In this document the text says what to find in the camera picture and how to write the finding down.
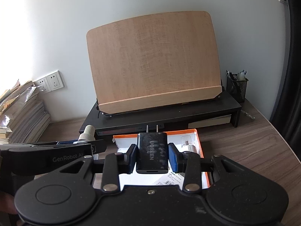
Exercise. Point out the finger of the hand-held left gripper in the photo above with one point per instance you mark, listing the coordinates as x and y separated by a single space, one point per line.
97 146

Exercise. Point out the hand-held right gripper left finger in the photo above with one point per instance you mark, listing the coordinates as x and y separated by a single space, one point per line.
132 159

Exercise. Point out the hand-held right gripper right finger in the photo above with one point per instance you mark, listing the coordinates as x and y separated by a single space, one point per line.
174 157

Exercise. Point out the white pill bottle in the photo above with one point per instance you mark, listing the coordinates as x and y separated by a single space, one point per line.
87 134

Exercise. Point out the black charger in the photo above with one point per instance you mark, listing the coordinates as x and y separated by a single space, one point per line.
151 155

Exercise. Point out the white plug-in heater with bottle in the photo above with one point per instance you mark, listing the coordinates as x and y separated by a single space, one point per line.
190 146

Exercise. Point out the small white cardboard box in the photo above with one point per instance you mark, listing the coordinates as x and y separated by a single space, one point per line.
164 180

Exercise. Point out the orange and white cardboard box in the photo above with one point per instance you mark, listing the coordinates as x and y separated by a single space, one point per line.
197 143

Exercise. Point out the person's left hand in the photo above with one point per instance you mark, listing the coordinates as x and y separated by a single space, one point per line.
6 202

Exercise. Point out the black monitor riser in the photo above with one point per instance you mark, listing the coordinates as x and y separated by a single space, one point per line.
188 113

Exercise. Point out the stack of books and papers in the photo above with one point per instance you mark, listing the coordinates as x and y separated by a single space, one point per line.
23 115

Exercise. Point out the black mesh pen holder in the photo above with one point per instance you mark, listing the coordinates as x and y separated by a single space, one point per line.
237 87

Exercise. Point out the wooden book stand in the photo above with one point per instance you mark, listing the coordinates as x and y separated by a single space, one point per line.
152 61

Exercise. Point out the dark curtain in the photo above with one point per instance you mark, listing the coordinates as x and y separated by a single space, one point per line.
291 63

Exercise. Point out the white wall socket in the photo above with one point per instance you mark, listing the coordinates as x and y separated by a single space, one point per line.
54 80
41 84

